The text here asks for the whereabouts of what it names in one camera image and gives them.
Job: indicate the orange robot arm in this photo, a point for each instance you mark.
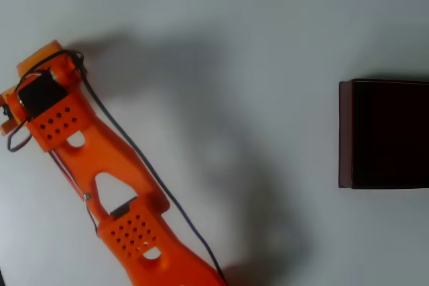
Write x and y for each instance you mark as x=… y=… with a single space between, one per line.
x=110 y=152

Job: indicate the dark red box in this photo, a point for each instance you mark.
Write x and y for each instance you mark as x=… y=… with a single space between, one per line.
x=388 y=135

